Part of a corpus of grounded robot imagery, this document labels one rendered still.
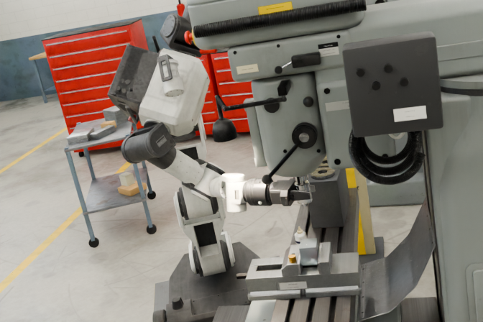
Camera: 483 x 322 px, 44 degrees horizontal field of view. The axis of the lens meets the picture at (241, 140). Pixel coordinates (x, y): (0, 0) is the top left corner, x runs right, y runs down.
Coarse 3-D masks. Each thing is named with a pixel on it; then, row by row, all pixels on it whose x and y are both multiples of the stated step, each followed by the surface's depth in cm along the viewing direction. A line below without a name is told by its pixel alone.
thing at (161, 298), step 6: (162, 282) 318; (168, 282) 317; (156, 288) 314; (162, 288) 312; (168, 288) 311; (156, 294) 308; (162, 294) 307; (168, 294) 306; (156, 300) 302; (162, 300) 301; (156, 306) 297; (162, 306) 296
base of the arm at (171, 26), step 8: (168, 16) 212; (176, 16) 207; (168, 24) 210; (176, 24) 206; (160, 32) 215; (168, 32) 209; (176, 32) 207; (168, 40) 209; (176, 48) 211; (184, 48) 212; (192, 48) 214; (200, 56) 217
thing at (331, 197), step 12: (324, 168) 224; (312, 180) 219; (324, 180) 216; (336, 180) 215; (312, 192) 219; (324, 192) 218; (336, 192) 216; (348, 192) 237; (312, 204) 220; (324, 204) 219; (336, 204) 218; (348, 204) 234; (312, 216) 222; (324, 216) 221; (336, 216) 220
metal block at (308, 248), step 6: (300, 240) 186; (306, 240) 185; (312, 240) 184; (300, 246) 182; (306, 246) 182; (312, 246) 181; (300, 252) 182; (306, 252) 181; (312, 252) 181; (300, 258) 182; (306, 258) 182; (312, 258) 181; (306, 264) 183; (312, 264) 182
